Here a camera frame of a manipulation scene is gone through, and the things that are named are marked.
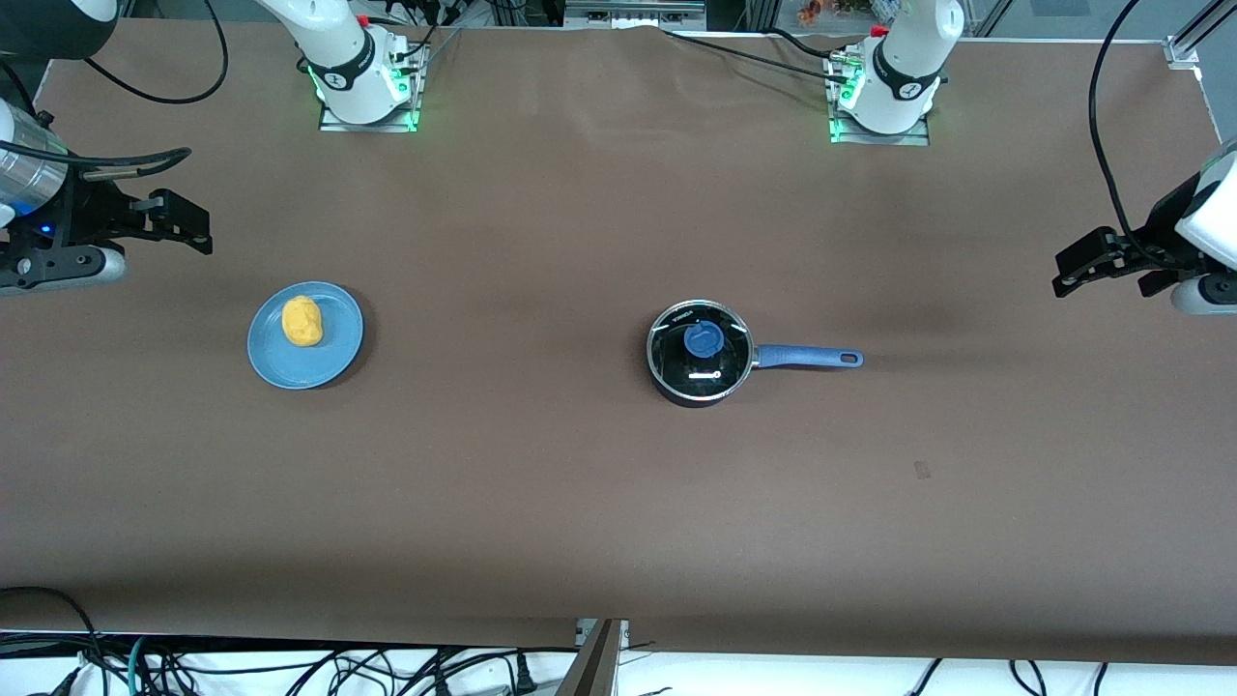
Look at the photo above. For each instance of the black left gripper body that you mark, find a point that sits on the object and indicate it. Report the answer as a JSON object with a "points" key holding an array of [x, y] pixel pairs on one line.
{"points": [[1163, 224]]}

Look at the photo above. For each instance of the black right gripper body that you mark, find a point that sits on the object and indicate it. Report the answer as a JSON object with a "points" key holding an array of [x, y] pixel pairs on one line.
{"points": [[79, 215]]}

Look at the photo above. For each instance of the yellow potato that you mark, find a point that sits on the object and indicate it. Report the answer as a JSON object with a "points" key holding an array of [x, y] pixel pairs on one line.
{"points": [[302, 321]]}

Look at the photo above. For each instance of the glass lid with blue knob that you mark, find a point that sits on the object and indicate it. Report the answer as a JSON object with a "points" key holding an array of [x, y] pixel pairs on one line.
{"points": [[703, 340]]}

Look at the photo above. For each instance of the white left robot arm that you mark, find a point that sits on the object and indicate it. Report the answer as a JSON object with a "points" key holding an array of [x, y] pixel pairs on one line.
{"points": [[904, 72]]}

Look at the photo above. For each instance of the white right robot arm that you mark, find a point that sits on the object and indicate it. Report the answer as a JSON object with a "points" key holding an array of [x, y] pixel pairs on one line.
{"points": [[340, 58]]}

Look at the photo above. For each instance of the blue round plate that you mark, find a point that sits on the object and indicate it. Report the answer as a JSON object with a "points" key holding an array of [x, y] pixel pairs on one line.
{"points": [[329, 362]]}

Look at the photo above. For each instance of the brown table cover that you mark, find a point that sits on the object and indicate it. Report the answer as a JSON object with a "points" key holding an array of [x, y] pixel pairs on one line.
{"points": [[580, 532]]}

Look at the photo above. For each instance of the black power plug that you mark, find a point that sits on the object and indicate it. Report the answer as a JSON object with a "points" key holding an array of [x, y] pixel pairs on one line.
{"points": [[525, 674]]}

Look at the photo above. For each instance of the aluminium frame corner bracket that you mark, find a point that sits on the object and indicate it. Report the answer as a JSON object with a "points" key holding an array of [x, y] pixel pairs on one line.
{"points": [[1184, 46]]}

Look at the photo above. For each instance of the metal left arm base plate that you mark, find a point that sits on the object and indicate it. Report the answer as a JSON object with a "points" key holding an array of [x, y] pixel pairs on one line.
{"points": [[918, 138]]}

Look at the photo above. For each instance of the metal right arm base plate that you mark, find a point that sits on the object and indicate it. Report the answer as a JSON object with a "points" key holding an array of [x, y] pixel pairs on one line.
{"points": [[406, 111]]}

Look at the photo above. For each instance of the aluminium profile rail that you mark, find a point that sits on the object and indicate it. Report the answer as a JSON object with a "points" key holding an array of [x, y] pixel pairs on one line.
{"points": [[633, 12]]}

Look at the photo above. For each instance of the metal post at table edge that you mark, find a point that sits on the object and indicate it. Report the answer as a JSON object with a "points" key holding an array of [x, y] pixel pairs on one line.
{"points": [[591, 667]]}

